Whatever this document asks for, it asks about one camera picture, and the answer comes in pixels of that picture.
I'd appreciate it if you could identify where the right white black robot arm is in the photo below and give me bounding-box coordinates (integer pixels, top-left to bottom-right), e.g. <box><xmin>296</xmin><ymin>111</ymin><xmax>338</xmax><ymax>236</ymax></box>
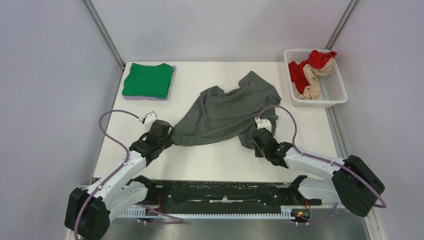
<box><xmin>251</xmin><ymin>128</ymin><xmax>386</xmax><ymax>217</ymax></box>

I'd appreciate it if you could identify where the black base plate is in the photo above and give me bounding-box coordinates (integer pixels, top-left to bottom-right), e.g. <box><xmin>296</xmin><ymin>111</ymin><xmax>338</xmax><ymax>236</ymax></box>
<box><xmin>133</xmin><ymin>176</ymin><xmax>322</xmax><ymax>214</ymax></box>

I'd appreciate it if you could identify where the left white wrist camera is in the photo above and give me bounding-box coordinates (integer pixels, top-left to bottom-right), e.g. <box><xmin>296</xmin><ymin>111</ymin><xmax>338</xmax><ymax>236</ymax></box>
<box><xmin>138</xmin><ymin>111</ymin><xmax>158</xmax><ymax>125</ymax></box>

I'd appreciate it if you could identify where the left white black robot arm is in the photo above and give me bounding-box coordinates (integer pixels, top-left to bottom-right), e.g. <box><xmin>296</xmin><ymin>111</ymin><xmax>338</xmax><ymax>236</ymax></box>
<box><xmin>64</xmin><ymin>119</ymin><xmax>174</xmax><ymax>240</ymax></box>

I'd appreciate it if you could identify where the dark grey t shirt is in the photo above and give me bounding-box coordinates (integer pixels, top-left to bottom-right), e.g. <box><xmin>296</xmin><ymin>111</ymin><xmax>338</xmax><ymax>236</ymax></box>
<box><xmin>172</xmin><ymin>71</ymin><xmax>282</xmax><ymax>149</ymax></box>

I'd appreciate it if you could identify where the white plastic basket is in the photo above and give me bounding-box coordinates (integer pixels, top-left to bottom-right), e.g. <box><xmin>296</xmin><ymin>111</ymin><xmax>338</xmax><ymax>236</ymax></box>
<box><xmin>283</xmin><ymin>48</ymin><xmax>348</xmax><ymax>108</ymax></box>

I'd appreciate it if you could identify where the right aluminium frame post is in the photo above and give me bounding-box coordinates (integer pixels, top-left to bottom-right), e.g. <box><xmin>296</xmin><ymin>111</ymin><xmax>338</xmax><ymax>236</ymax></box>
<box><xmin>325</xmin><ymin>0</ymin><xmax>359</xmax><ymax>50</ymax></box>

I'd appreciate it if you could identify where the folded green t shirt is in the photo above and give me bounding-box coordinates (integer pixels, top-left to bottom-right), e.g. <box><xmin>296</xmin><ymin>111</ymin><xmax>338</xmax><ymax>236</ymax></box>
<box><xmin>121</xmin><ymin>62</ymin><xmax>174</xmax><ymax>100</ymax></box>

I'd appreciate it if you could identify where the white slotted cable duct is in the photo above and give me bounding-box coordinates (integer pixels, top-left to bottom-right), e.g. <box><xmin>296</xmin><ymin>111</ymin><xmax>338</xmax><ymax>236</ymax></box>
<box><xmin>118</xmin><ymin>205</ymin><xmax>307</xmax><ymax>221</ymax></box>

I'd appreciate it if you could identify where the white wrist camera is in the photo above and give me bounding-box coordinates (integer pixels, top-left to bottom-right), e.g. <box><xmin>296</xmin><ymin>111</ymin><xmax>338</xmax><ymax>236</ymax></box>
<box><xmin>138</xmin><ymin>111</ymin><xmax>158</xmax><ymax>125</ymax></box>
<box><xmin>255</xmin><ymin>117</ymin><xmax>272</xmax><ymax>132</ymax></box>

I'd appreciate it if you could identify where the aluminium frame post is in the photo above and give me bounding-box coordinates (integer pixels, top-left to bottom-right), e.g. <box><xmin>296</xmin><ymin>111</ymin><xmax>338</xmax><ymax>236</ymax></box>
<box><xmin>325</xmin><ymin>0</ymin><xmax>359</xmax><ymax>50</ymax></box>
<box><xmin>82</xmin><ymin>0</ymin><xmax>126</xmax><ymax>71</ymax></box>

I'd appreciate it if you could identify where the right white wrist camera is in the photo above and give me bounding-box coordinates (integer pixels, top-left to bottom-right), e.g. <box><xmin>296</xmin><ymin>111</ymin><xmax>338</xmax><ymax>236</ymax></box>
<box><xmin>255</xmin><ymin>117</ymin><xmax>272</xmax><ymax>132</ymax></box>

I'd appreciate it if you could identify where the left aluminium frame post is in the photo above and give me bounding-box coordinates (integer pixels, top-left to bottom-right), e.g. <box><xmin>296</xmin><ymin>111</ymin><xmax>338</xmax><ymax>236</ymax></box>
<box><xmin>82</xmin><ymin>0</ymin><xmax>126</xmax><ymax>71</ymax></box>

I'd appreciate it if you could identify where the beige t shirt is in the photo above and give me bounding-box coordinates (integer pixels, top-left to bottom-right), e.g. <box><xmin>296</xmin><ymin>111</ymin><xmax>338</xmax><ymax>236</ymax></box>
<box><xmin>293</xmin><ymin>56</ymin><xmax>335</xmax><ymax>101</ymax></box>

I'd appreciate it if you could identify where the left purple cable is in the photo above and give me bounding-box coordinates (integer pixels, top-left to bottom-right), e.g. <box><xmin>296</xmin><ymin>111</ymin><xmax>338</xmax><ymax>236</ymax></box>
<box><xmin>72</xmin><ymin>109</ymin><xmax>185</xmax><ymax>240</ymax></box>

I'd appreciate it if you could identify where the aluminium front rail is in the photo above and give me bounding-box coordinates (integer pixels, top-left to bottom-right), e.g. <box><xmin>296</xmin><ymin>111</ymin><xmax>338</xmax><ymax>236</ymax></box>
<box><xmin>77</xmin><ymin>183</ymin><xmax>376</xmax><ymax>210</ymax></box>

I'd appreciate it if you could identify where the red t shirt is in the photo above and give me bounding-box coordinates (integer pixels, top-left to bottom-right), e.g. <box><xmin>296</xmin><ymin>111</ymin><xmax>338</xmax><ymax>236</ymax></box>
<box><xmin>287</xmin><ymin>49</ymin><xmax>338</xmax><ymax>95</ymax></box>

